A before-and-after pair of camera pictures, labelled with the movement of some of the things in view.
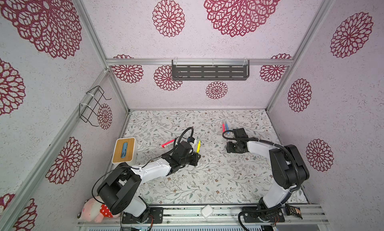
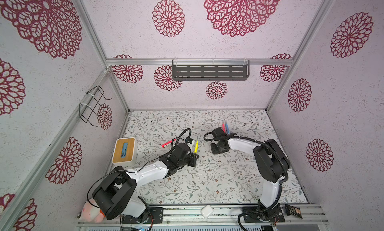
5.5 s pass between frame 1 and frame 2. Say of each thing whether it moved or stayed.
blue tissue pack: stayed
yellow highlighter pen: moved
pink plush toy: stayed
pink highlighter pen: stayed
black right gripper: moved
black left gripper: stayed
